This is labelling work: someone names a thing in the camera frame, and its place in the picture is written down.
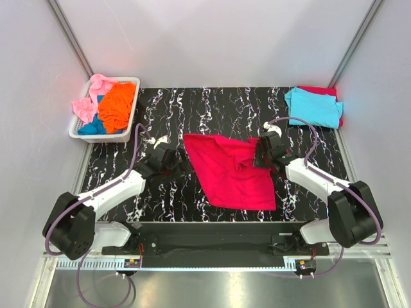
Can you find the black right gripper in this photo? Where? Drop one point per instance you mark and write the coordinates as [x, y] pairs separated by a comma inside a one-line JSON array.
[[257, 162]]

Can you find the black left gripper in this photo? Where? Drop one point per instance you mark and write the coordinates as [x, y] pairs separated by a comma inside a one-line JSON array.
[[179, 167]]

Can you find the magenta t shirt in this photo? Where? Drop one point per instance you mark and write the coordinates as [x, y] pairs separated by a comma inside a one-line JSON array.
[[225, 170]]

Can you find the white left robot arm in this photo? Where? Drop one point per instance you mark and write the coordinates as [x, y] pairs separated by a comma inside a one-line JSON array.
[[72, 228]]

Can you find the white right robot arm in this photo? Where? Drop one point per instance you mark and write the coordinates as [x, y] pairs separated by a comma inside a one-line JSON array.
[[353, 217]]

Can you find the black marble pattern mat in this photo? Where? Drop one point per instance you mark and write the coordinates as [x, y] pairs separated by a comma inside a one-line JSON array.
[[237, 113]]

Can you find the white plastic laundry basket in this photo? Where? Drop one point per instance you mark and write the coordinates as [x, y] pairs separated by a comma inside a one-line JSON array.
[[122, 135]]

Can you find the folded cyan t shirt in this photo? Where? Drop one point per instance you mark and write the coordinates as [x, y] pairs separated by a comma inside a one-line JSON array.
[[290, 99]]

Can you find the orange t shirt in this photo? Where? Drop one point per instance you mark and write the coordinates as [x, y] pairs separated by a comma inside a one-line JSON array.
[[115, 108]]

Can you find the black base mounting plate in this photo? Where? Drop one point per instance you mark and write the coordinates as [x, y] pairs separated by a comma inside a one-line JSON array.
[[218, 241]]

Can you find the blue t shirt in basket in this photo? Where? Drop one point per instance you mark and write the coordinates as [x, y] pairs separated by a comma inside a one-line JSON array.
[[87, 112]]

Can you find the folded red t shirt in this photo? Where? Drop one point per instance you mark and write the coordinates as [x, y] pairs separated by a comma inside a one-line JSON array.
[[321, 91]]

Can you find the light pink t shirt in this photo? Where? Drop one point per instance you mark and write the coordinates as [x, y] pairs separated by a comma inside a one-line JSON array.
[[99, 85]]

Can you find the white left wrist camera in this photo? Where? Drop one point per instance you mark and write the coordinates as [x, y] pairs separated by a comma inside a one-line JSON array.
[[160, 143]]

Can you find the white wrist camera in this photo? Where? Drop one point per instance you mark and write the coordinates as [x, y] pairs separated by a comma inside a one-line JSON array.
[[269, 127], [160, 143]]

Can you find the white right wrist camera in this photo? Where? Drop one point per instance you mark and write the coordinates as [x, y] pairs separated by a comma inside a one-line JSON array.
[[269, 127]]

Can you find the white slotted cable duct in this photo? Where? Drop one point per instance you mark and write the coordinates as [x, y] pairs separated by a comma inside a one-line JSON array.
[[273, 264]]

